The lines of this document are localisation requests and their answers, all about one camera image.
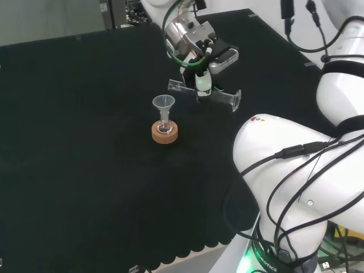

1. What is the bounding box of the cork ring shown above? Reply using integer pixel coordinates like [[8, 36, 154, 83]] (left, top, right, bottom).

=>
[[151, 121, 180, 146]]

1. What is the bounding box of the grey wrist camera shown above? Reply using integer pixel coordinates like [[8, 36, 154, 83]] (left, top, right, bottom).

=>
[[208, 47, 239, 75]]

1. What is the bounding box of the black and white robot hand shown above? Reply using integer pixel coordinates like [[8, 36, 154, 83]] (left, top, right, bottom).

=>
[[180, 58, 227, 99]]

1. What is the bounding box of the black cable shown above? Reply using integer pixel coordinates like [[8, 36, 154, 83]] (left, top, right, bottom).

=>
[[305, 0, 330, 62], [280, 0, 330, 53], [222, 132, 364, 245]]

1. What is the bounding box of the black cloth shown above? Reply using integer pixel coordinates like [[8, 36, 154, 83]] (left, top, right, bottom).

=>
[[0, 7, 325, 272]]

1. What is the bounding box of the grey equipment rack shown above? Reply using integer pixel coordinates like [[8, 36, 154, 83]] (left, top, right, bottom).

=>
[[98, 0, 156, 30]]

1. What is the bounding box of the clear plastic funnel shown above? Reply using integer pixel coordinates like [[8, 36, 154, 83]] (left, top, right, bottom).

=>
[[152, 94, 176, 120]]

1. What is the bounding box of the round-bottom glass flask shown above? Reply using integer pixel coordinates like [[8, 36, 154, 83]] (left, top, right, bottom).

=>
[[156, 112, 174, 135]]

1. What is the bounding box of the clear graduated cylinder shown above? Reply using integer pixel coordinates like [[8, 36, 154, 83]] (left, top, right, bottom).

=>
[[168, 78, 242, 113]]

